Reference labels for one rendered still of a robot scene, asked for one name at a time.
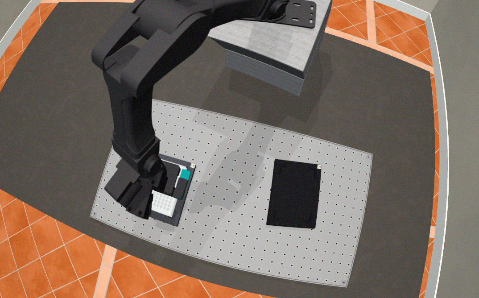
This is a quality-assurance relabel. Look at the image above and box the white well plate lid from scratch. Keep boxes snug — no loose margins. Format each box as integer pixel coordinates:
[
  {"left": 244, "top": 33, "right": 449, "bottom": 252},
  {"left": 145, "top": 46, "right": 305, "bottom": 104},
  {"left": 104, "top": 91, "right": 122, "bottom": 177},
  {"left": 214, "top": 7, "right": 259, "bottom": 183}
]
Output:
[{"left": 152, "top": 163, "right": 186, "bottom": 216}]

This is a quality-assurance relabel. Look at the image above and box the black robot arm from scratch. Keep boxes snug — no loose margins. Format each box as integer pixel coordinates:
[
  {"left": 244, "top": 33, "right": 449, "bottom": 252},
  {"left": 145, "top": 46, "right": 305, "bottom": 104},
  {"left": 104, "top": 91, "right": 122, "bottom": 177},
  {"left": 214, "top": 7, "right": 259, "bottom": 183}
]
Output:
[{"left": 91, "top": 0, "right": 317, "bottom": 220}]

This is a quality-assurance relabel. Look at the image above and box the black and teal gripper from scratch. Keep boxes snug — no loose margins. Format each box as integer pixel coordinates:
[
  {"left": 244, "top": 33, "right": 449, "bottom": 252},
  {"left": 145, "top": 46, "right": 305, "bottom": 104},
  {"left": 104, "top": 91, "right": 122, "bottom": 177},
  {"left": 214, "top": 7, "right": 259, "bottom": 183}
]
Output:
[{"left": 145, "top": 160, "right": 190, "bottom": 200}]

